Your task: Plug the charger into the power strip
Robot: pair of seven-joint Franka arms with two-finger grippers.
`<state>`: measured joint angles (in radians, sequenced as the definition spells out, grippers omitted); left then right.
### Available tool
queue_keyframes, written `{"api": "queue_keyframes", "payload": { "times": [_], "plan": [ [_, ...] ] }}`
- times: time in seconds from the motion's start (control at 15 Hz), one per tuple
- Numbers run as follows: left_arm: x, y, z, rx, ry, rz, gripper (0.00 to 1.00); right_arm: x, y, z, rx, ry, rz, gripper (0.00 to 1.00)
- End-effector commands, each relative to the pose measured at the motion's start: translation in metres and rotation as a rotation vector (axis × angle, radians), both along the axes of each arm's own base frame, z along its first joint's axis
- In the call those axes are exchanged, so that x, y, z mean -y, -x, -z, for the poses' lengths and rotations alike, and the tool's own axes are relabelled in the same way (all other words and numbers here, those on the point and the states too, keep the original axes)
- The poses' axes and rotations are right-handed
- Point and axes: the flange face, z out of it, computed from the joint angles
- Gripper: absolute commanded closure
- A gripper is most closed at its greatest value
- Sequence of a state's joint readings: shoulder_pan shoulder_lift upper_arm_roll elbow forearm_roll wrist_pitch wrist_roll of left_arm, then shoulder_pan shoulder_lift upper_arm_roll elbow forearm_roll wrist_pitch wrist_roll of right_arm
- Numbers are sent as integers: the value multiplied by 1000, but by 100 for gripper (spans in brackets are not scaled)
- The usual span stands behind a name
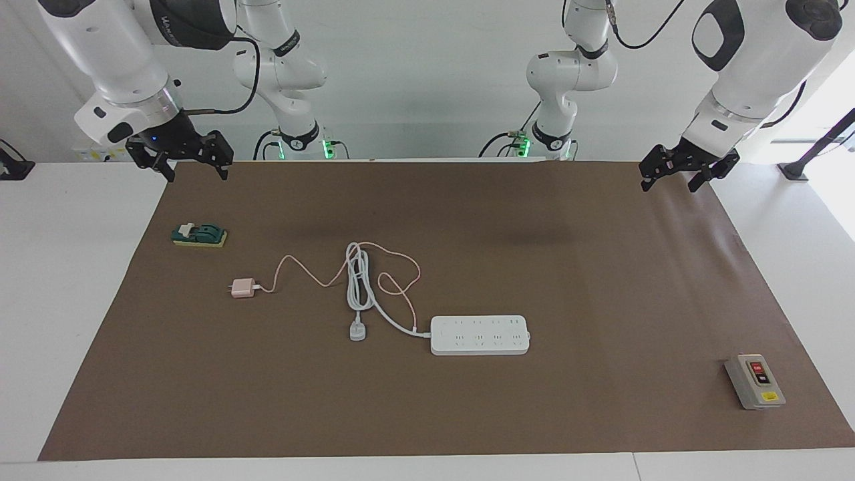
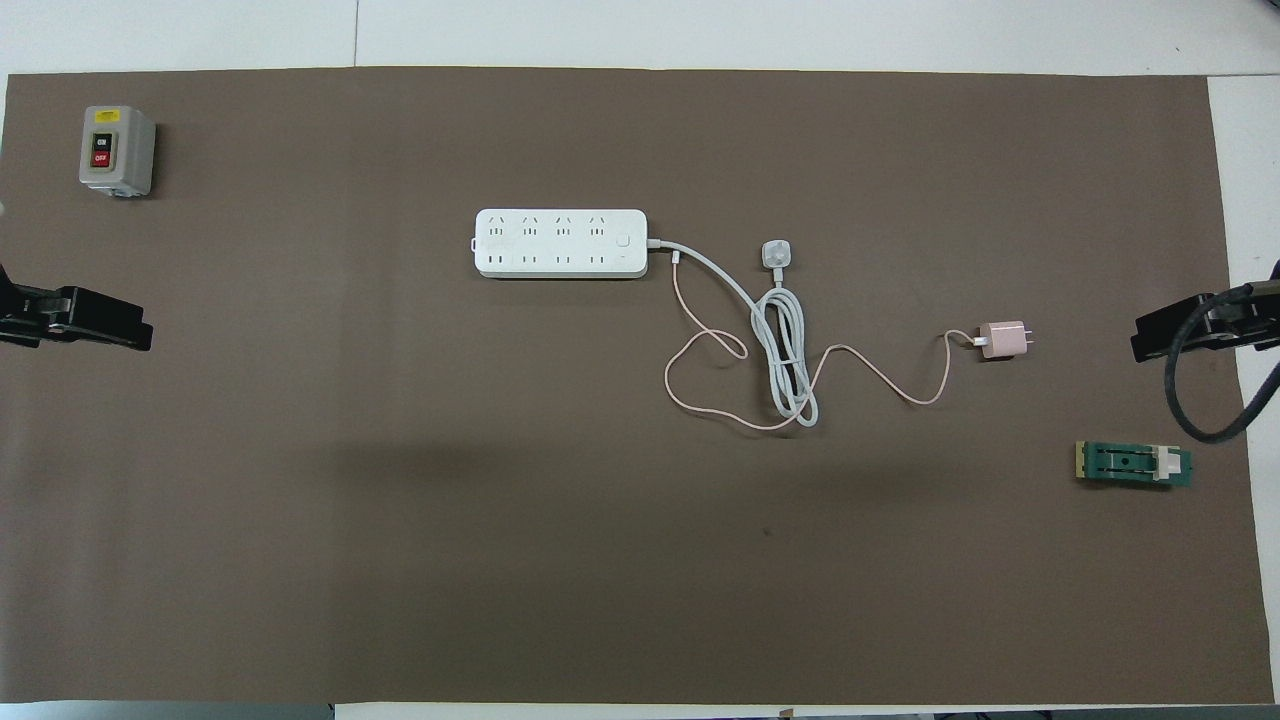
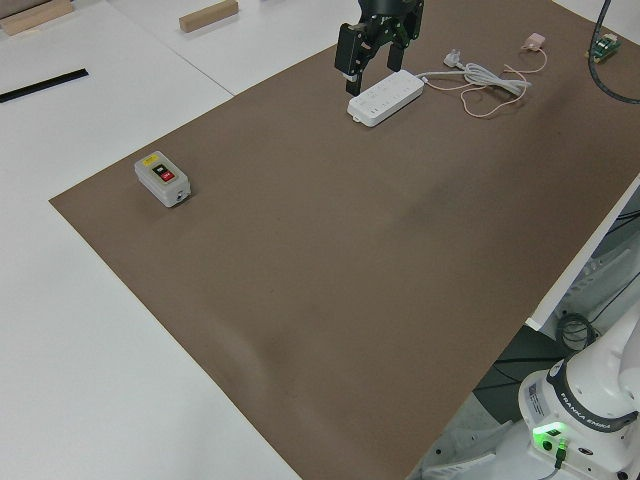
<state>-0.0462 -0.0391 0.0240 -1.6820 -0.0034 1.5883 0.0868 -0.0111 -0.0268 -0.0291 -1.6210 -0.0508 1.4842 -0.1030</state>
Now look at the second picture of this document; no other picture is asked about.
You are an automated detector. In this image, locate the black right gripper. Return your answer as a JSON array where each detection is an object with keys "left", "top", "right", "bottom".
[{"left": 1131, "top": 283, "right": 1280, "bottom": 366}]

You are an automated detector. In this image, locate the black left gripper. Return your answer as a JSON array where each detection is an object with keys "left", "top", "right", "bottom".
[{"left": 0, "top": 265, "right": 154, "bottom": 352}]

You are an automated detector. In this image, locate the pink charger adapter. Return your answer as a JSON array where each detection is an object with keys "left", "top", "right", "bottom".
[{"left": 976, "top": 320, "right": 1035, "bottom": 360}]

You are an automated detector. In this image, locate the pink charging cable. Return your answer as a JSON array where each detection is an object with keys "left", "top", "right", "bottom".
[{"left": 664, "top": 250, "right": 986, "bottom": 432}]

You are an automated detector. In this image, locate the white power strip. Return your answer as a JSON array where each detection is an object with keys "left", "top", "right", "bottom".
[{"left": 472, "top": 207, "right": 649, "bottom": 280}]

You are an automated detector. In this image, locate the brown table mat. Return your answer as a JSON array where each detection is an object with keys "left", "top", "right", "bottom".
[{"left": 0, "top": 66, "right": 1266, "bottom": 706}]

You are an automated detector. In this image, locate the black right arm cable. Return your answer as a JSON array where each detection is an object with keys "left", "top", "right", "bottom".
[{"left": 1164, "top": 283, "right": 1280, "bottom": 445}]

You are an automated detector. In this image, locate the green knife switch yellow base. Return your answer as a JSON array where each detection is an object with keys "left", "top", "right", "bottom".
[{"left": 1075, "top": 440, "right": 1194, "bottom": 490}]

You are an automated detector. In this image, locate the grey on-off switch box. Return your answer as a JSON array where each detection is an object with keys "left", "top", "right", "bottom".
[{"left": 79, "top": 105, "right": 157, "bottom": 198}]

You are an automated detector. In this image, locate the white power cord with plug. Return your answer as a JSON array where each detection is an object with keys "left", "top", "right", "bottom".
[{"left": 645, "top": 236, "right": 823, "bottom": 429}]

